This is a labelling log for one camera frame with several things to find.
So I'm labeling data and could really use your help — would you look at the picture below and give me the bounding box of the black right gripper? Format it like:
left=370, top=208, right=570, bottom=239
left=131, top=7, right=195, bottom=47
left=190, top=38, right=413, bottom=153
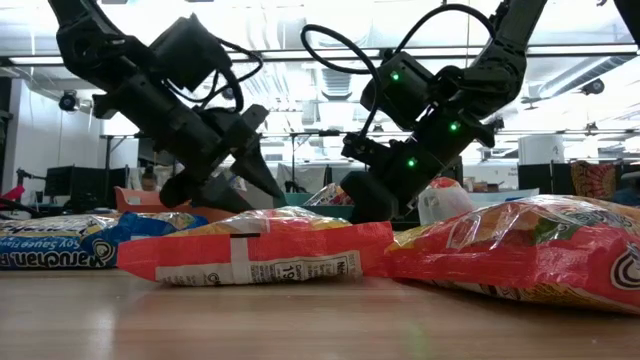
left=341, top=107, right=496, bottom=224

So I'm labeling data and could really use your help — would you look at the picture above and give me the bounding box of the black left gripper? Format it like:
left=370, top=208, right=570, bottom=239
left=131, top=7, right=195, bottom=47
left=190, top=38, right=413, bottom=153
left=92, top=79, right=285, bottom=214

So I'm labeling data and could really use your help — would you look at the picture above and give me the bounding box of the maroon Maruchan noodle pack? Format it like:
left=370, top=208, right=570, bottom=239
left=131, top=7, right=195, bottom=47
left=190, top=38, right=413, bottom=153
left=303, top=182, right=355, bottom=207

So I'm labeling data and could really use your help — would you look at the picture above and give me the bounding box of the blue Maruchan noodle pack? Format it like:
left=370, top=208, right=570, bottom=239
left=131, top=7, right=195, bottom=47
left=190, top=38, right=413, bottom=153
left=0, top=211, right=210, bottom=272

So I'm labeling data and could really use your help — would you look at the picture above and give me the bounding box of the green plastic bin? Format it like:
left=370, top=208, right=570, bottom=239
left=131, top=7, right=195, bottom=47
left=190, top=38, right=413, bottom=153
left=284, top=192, right=361, bottom=221

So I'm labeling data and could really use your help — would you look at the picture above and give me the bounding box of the clear plastic bin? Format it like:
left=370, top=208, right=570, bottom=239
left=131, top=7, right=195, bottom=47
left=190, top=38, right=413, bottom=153
left=416, top=175, right=477, bottom=226

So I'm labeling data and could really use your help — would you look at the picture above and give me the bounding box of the person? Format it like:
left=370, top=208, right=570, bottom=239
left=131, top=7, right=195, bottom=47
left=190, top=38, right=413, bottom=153
left=139, top=166, right=160, bottom=192

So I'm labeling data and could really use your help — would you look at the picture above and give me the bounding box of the black background computer monitor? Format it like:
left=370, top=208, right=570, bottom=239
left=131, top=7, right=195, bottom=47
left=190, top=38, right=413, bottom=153
left=43, top=164, right=129, bottom=201

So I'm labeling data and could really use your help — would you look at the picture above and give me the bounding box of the black partition panel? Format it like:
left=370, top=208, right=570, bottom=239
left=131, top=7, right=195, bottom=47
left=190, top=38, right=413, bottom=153
left=517, top=162, right=571, bottom=195

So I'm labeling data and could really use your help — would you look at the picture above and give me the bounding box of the white box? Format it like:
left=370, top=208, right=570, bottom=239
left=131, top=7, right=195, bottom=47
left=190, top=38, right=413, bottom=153
left=517, top=134, right=566, bottom=166

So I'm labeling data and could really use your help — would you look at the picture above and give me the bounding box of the patterned orange cloth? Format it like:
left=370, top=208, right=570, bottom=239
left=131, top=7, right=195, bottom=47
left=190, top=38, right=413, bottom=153
left=569, top=159, right=624, bottom=201

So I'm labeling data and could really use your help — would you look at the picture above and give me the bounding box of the red object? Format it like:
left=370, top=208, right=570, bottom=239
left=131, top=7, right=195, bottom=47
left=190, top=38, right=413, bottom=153
left=0, top=183, right=26, bottom=202

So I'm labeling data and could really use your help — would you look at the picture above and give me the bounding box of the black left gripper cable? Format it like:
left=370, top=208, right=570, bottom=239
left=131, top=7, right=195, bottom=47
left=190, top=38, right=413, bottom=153
left=164, top=38, right=265, bottom=114

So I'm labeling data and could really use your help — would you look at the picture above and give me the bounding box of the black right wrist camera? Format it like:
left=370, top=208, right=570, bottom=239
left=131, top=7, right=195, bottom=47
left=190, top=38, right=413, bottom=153
left=360, top=49, right=437, bottom=132

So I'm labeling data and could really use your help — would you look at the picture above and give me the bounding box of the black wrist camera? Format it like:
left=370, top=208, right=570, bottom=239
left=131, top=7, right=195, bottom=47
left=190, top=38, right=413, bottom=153
left=148, top=13, right=232, bottom=92
left=360, top=49, right=437, bottom=132

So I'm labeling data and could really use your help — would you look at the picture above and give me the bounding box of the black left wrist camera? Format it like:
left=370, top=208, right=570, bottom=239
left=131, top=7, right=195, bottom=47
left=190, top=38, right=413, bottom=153
left=148, top=13, right=232, bottom=92

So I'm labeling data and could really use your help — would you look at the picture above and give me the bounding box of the black ceiling camera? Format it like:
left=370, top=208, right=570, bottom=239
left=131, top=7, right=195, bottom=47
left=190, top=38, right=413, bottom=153
left=580, top=78, right=606, bottom=96
left=58, top=89, right=80, bottom=112

